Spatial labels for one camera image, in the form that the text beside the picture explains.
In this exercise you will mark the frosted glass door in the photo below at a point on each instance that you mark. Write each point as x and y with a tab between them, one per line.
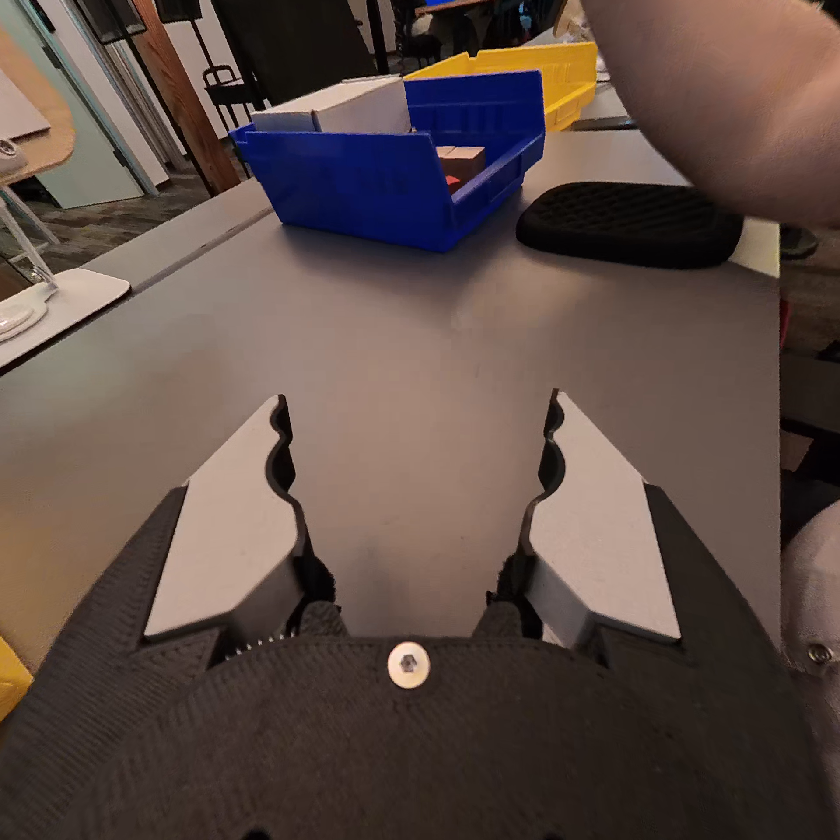
105	98

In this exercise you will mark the red cube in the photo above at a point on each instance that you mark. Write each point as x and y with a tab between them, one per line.
454	185

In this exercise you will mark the wooden cube with blue sticker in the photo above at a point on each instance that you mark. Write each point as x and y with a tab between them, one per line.
445	152

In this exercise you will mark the white cardboard mailer box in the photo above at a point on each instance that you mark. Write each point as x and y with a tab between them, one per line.
367	108
282	122

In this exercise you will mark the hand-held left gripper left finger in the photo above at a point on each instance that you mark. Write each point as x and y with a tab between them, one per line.
223	544

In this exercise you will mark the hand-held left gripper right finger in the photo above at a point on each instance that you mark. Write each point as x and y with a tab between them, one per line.
604	544

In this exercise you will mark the plain wooden cube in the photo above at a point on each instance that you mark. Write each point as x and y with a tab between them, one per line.
469	164

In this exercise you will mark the wooden beam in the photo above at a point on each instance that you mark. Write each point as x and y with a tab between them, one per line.
184	98

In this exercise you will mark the person's white clothing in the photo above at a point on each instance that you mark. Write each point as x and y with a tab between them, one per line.
814	590

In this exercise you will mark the person's right forearm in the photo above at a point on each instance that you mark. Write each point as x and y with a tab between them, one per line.
722	98

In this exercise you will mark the printed instruction sheet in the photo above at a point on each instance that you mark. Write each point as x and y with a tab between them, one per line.
19	111

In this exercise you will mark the black metal stool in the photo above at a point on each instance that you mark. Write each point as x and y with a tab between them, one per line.
229	95

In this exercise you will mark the blue plastic bin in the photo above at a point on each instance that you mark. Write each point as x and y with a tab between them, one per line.
354	184

